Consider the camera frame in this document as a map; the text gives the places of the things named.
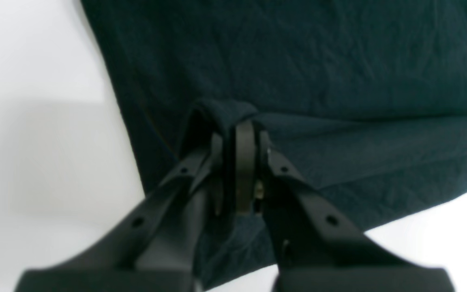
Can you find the black T-shirt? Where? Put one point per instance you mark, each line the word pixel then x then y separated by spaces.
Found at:
pixel 366 98

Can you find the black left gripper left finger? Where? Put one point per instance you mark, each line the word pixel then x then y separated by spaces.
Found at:
pixel 153 248

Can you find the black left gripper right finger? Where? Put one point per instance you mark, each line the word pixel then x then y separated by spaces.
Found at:
pixel 316 247

